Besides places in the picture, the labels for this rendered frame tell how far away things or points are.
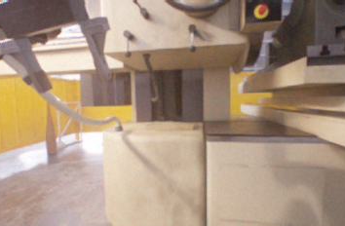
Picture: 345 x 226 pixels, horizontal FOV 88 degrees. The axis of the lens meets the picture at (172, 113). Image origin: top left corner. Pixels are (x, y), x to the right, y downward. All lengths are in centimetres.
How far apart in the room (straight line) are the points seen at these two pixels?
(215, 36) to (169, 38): 23
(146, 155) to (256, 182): 60
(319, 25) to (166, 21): 65
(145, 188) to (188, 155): 32
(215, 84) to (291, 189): 91
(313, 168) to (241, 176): 35
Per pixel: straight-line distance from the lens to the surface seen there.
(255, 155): 104
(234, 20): 100
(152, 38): 101
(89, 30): 35
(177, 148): 101
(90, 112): 403
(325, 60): 97
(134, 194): 118
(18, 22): 40
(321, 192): 121
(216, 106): 159
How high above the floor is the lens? 80
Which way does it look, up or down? 4 degrees down
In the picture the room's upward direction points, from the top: 1 degrees counter-clockwise
